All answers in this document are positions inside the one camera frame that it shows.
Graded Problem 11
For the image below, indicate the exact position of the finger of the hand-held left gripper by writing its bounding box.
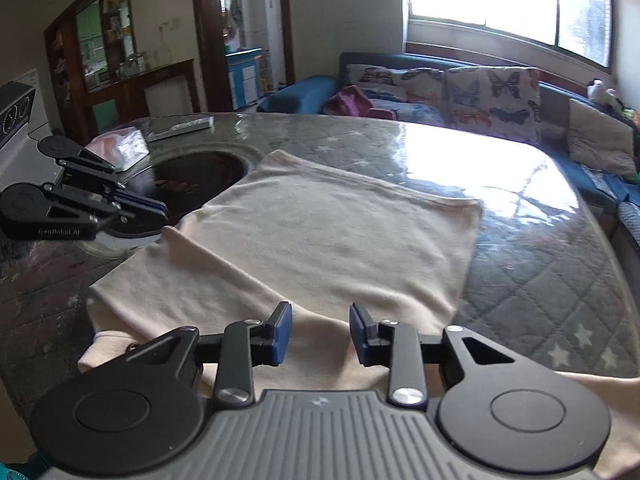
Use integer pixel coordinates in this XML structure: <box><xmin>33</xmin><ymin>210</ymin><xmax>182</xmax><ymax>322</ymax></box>
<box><xmin>44</xmin><ymin>183</ymin><xmax>169</xmax><ymax>224</ymax></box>
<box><xmin>56</xmin><ymin>152</ymin><xmax>164</xmax><ymax>206</ymax></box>

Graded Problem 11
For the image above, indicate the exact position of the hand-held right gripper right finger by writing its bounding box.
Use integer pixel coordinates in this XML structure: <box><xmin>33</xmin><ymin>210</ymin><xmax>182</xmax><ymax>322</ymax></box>
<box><xmin>349</xmin><ymin>301</ymin><xmax>516</xmax><ymax>407</ymax></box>

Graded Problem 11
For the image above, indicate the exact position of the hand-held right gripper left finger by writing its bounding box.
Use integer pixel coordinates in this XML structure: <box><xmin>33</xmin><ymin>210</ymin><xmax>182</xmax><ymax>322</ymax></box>
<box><xmin>126</xmin><ymin>301</ymin><xmax>294</xmax><ymax>407</ymax></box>

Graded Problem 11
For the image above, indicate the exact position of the cream garment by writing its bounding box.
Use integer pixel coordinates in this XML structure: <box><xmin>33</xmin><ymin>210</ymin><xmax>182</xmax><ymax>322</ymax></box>
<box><xmin>77</xmin><ymin>149</ymin><xmax>640</xmax><ymax>480</ymax></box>

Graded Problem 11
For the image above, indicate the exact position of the pink tissue pack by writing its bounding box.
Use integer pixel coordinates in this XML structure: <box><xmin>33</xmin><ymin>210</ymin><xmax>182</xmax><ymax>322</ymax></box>
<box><xmin>84</xmin><ymin>129</ymin><xmax>151</xmax><ymax>172</ymax></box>

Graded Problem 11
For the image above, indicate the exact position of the round black built-in cooktop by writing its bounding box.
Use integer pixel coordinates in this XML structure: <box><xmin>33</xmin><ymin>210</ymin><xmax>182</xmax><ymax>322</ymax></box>
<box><xmin>95</xmin><ymin>144</ymin><xmax>262</xmax><ymax>240</ymax></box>

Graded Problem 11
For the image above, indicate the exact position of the dark wooden cabinet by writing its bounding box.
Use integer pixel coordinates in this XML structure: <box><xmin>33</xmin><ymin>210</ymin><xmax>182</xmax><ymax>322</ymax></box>
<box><xmin>44</xmin><ymin>0</ymin><xmax>197</xmax><ymax>133</ymax></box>

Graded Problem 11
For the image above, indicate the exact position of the flat silver remote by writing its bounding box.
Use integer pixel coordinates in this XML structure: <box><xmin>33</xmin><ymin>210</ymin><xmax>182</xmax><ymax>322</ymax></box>
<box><xmin>147</xmin><ymin>116</ymin><xmax>216</xmax><ymax>142</ymax></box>

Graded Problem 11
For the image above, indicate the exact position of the blue toy cabinet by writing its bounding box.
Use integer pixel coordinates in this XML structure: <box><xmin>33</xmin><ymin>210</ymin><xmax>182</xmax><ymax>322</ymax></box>
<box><xmin>224</xmin><ymin>47</ymin><xmax>265</xmax><ymax>109</ymax></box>

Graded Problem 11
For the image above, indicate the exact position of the blue sofa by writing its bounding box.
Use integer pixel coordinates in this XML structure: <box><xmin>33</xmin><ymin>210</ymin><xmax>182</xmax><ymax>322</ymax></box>
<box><xmin>257</xmin><ymin>51</ymin><xmax>640</xmax><ymax>248</ymax></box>

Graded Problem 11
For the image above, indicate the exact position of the pink cloth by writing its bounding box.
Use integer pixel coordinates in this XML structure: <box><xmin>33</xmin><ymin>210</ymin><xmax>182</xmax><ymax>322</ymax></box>
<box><xmin>324</xmin><ymin>85</ymin><xmax>375</xmax><ymax>117</ymax></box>

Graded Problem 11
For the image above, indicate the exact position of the teal cloth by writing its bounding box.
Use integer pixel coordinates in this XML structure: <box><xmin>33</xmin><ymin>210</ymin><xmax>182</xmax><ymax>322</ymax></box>
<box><xmin>0</xmin><ymin>452</ymin><xmax>43</xmax><ymax>480</ymax></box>

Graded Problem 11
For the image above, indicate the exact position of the butterfly print pillow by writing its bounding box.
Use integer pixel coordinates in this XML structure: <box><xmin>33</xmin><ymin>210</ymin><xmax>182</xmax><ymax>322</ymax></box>
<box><xmin>344</xmin><ymin>62</ymin><xmax>545</xmax><ymax>142</ymax></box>

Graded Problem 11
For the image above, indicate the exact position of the grey cushion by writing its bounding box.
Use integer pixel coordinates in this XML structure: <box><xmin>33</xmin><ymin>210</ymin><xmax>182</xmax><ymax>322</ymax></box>
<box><xmin>566</xmin><ymin>97</ymin><xmax>639</xmax><ymax>177</ymax></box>

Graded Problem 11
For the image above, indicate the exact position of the white plush toy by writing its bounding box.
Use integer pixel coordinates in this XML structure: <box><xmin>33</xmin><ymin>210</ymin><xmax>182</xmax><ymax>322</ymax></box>
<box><xmin>587</xmin><ymin>79</ymin><xmax>619</xmax><ymax>107</ymax></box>

